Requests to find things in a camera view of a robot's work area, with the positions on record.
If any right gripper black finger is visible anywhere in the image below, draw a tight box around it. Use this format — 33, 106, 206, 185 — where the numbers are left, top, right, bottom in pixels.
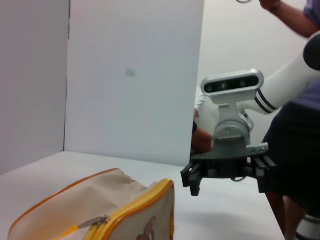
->
243, 153, 277, 194
180, 161, 209, 197

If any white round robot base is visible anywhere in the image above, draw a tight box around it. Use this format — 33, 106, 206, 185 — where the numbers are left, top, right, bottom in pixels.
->
295, 214, 320, 240

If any person's bare forearm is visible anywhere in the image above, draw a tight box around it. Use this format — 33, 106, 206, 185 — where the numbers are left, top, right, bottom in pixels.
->
259, 0, 317, 39

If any pale backdrop panel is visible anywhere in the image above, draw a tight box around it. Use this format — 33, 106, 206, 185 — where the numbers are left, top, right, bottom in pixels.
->
62, 0, 205, 168
0, 0, 71, 176

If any right gripper's silver cable connector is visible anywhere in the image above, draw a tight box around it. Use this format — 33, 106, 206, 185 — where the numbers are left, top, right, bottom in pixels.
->
246, 142, 270, 154

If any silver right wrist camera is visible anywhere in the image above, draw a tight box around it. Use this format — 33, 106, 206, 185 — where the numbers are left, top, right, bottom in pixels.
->
200, 68, 265, 105

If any person's bare hand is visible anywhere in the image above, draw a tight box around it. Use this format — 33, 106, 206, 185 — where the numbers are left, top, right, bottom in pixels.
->
191, 128, 214, 154

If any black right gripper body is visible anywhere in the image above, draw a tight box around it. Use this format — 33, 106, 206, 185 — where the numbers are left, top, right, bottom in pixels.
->
190, 136, 270, 181

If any silver zipper pull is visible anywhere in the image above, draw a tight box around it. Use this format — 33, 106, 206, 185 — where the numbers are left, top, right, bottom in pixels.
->
77, 214, 110, 230

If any beige food bag orange trim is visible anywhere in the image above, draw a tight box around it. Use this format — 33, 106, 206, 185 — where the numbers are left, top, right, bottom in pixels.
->
7, 167, 176, 240

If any person in purple shirt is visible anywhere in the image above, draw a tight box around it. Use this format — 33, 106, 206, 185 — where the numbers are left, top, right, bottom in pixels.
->
261, 0, 320, 240

